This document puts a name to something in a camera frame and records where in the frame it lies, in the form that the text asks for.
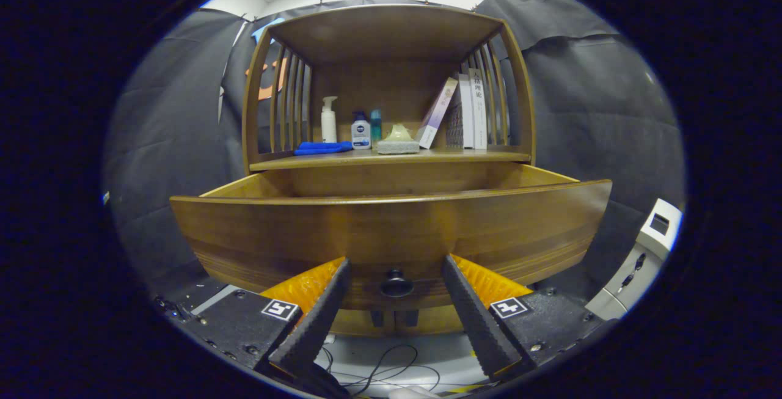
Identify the wooden cabinet door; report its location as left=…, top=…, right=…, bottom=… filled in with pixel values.
left=332, top=310, right=395, bottom=337
left=394, top=309, right=466, bottom=335

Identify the dark patterned cover book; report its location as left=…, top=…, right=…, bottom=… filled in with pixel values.
left=445, top=73, right=475, bottom=149

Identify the brown wooden cabinet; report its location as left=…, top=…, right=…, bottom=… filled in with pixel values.
left=241, top=4, right=537, bottom=337

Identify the wooden countertop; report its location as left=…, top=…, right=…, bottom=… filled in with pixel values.
left=249, top=147, right=532, bottom=172

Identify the brown wooden drawer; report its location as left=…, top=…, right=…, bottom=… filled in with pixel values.
left=169, top=163, right=613, bottom=312

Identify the purple and white book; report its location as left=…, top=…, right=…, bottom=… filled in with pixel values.
left=415, top=77, right=459, bottom=150

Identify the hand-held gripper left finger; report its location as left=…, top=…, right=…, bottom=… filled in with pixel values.
left=174, top=257, right=352, bottom=381

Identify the black floor cable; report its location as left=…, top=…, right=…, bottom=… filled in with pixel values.
left=315, top=343, right=442, bottom=397

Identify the white machine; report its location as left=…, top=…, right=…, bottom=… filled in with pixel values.
left=585, top=198, right=683, bottom=321

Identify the pale green grey sponge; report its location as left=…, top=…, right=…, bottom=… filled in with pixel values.
left=376, top=139, right=421, bottom=156

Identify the white bottle with blue cap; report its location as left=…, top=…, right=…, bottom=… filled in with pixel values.
left=351, top=111, right=372, bottom=150

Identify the white pump bottle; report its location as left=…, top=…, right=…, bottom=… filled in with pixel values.
left=321, top=96, right=338, bottom=144

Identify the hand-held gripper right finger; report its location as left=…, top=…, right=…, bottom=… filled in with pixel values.
left=441, top=254, right=605, bottom=383

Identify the blue folded cloth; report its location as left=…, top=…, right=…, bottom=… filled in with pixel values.
left=294, top=141, right=354, bottom=156

